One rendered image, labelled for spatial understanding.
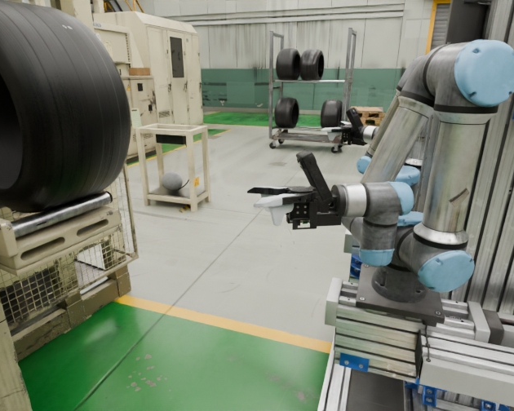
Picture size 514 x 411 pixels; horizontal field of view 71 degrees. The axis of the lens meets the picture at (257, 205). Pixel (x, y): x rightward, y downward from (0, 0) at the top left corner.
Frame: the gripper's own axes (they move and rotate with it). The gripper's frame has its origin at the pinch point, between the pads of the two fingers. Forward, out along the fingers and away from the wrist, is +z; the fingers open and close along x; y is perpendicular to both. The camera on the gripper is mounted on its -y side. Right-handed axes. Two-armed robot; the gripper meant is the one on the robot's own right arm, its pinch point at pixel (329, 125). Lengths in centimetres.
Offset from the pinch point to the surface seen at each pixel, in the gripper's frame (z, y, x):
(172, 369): 20, 94, -99
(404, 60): 386, 73, 927
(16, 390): 13, 49, -151
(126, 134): 4, -20, -100
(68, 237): 9, 6, -123
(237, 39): 854, -24, 721
